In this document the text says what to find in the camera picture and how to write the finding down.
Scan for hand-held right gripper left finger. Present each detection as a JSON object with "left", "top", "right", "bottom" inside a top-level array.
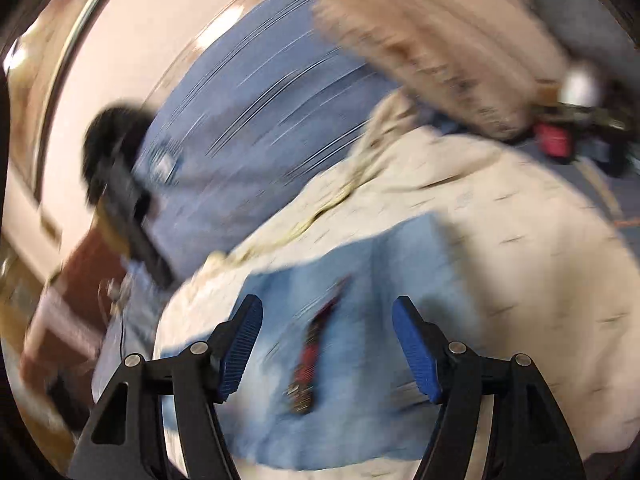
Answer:
[{"left": 67, "top": 295, "right": 264, "bottom": 480}]

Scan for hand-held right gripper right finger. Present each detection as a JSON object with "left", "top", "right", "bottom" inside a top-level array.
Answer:
[{"left": 391, "top": 296, "right": 587, "bottom": 480}]

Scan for light blue pants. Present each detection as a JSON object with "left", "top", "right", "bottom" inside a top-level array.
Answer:
[{"left": 159, "top": 212, "right": 483, "bottom": 472}]

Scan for brown wooden furniture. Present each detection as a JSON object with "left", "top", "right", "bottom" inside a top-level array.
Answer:
[{"left": 20, "top": 227, "right": 128, "bottom": 396}]

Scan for white patterned blanket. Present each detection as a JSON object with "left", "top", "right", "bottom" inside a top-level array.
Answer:
[{"left": 152, "top": 127, "right": 640, "bottom": 480}]

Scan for blue striped cloth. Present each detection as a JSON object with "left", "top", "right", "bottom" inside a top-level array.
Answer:
[{"left": 92, "top": 0, "right": 401, "bottom": 401}]

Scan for red object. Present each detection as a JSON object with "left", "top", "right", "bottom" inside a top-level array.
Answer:
[{"left": 532, "top": 120, "right": 577, "bottom": 164}]

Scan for white object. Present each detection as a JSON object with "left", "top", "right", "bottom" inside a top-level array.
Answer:
[{"left": 559, "top": 62, "right": 604, "bottom": 108}]

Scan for grey cloth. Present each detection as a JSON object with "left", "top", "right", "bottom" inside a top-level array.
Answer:
[{"left": 531, "top": 0, "right": 632, "bottom": 63}]

